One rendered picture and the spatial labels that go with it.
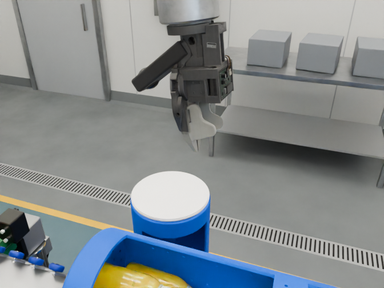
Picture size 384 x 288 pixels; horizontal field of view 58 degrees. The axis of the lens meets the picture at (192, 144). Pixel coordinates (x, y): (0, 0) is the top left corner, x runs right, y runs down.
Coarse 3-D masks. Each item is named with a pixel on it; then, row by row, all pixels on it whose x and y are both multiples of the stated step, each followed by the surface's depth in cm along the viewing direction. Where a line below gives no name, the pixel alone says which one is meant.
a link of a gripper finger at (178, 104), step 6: (174, 90) 54; (174, 96) 54; (174, 102) 54; (180, 102) 54; (186, 102) 56; (174, 108) 54; (180, 108) 54; (174, 114) 55; (180, 114) 54; (180, 120) 55; (186, 120) 56; (180, 126) 56; (186, 126) 56
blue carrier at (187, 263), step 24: (96, 240) 77; (120, 240) 78; (144, 240) 80; (96, 264) 72; (120, 264) 93; (144, 264) 94; (168, 264) 91; (192, 264) 88; (216, 264) 85; (240, 264) 74
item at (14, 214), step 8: (0, 216) 118; (8, 216) 118; (16, 216) 118; (24, 216) 121; (0, 224) 116; (8, 224) 115; (16, 224) 118; (24, 224) 121; (0, 232) 115; (8, 232) 117; (16, 232) 118; (24, 232) 122; (8, 240) 120; (16, 240) 119
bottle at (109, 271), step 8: (104, 264) 80; (112, 264) 81; (104, 272) 78; (112, 272) 78; (120, 272) 78; (128, 272) 78; (136, 272) 78; (96, 280) 78; (104, 280) 77; (112, 280) 77; (120, 280) 76; (128, 280) 76; (136, 280) 76; (144, 280) 76; (152, 280) 76
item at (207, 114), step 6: (192, 102) 59; (198, 102) 60; (204, 108) 59; (204, 114) 60; (210, 114) 59; (210, 120) 60; (216, 120) 59; (222, 120) 59; (216, 126) 60; (198, 144) 61; (198, 150) 61
